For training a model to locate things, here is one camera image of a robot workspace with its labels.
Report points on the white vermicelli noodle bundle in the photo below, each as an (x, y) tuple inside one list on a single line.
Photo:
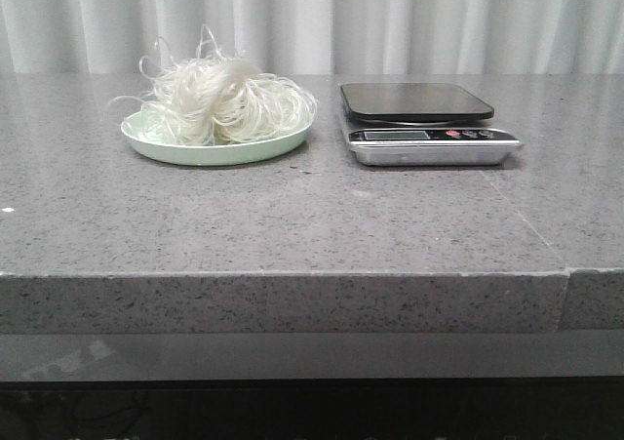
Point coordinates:
[(215, 99)]

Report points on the silver black kitchen scale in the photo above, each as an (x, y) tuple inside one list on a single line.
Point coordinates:
[(422, 125)]

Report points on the white pleated curtain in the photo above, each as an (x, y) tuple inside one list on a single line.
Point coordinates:
[(321, 36)]

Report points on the light green round plate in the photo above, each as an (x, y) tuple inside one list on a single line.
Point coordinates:
[(210, 156)]

